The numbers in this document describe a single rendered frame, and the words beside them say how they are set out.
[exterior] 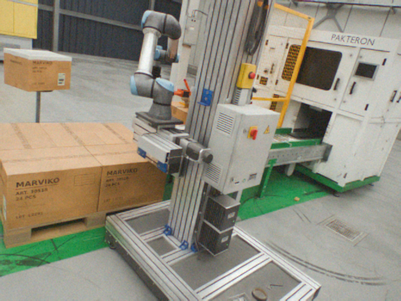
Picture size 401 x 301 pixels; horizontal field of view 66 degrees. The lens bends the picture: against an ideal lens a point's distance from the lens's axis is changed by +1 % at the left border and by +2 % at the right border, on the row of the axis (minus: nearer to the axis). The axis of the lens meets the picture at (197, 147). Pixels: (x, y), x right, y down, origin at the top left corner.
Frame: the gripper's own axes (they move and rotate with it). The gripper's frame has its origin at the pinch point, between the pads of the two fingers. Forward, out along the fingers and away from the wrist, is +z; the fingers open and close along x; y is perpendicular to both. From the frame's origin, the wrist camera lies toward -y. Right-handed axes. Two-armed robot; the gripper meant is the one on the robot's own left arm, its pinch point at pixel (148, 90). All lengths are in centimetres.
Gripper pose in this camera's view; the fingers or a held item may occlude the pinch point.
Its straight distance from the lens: 256.0
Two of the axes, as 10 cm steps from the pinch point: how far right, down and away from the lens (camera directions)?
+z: -2.0, 9.2, 3.3
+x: -6.1, -3.8, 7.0
